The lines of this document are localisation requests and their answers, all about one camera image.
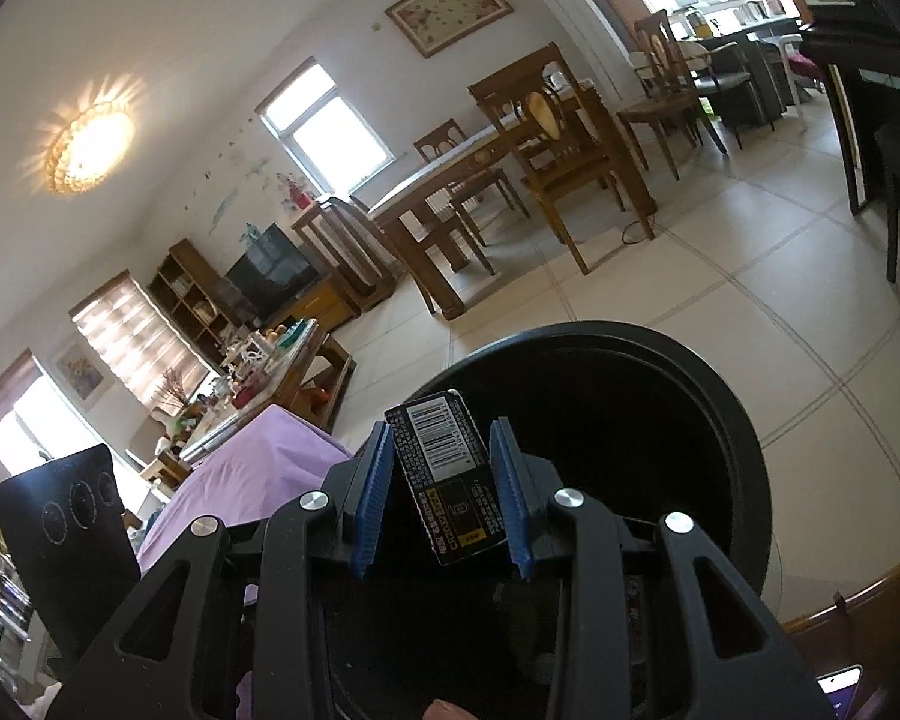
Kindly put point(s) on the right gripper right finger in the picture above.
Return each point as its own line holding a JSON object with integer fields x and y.
{"x": 656, "y": 627}

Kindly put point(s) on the wooden chair left of table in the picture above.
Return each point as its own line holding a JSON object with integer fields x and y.
{"x": 411, "y": 235}

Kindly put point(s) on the black trash bin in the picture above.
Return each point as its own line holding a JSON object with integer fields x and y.
{"x": 625, "y": 415}

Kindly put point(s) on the purple tablecloth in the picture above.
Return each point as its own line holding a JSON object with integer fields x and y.
{"x": 276, "y": 458}

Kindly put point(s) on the white standing air conditioner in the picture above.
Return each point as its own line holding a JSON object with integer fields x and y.
{"x": 605, "y": 53}

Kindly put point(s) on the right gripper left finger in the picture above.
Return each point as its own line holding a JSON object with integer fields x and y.
{"x": 249, "y": 602}

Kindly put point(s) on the wooden chair near front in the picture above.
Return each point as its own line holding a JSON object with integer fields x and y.
{"x": 562, "y": 137}

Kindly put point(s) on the framed wall picture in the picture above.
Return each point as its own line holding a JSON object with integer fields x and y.
{"x": 433, "y": 25}

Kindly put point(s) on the black small packet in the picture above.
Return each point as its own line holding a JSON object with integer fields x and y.
{"x": 445, "y": 463}

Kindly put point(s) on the black television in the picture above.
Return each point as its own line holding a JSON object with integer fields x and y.
{"x": 272, "y": 271}

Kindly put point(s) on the wooden chair far side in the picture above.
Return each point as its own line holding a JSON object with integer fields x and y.
{"x": 475, "y": 175}

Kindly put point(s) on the wooden bookshelf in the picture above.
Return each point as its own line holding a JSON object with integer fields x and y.
{"x": 186, "y": 290}

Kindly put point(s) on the ceiling lamp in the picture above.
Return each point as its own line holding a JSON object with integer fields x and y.
{"x": 88, "y": 149}

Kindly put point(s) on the window roller blind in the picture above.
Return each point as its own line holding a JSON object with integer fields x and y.
{"x": 139, "y": 344}

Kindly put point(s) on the right hand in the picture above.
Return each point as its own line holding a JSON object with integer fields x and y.
{"x": 442, "y": 710}

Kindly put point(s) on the tall wooden stand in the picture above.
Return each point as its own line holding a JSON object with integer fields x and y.
{"x": 350, "y": 249}

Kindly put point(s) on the cluttered coffee table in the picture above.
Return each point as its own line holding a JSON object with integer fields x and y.
{"x": 307, "y": 377}

